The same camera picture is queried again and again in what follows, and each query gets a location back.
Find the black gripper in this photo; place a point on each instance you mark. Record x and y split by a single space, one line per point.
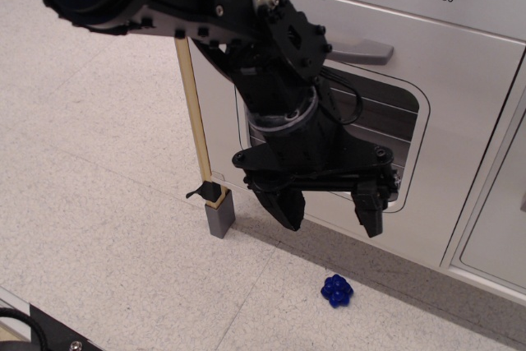
309 151

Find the white oven door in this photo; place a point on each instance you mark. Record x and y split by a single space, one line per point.
436 103

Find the grey oven door handle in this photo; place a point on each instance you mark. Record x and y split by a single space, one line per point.
364 52

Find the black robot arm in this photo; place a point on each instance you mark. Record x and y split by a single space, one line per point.
275 57

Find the blue toy grapes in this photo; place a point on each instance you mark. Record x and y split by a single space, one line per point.
337 291

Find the grey leg foot cap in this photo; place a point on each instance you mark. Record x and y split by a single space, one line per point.
221 219

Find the black tape piece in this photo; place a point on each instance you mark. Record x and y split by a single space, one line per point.
209 191

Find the wooden cabinet leg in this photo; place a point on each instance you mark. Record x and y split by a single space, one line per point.
194 110

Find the white toy kitchen cabinet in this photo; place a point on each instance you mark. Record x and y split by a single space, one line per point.
442 103

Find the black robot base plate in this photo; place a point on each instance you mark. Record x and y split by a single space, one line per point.
60 336

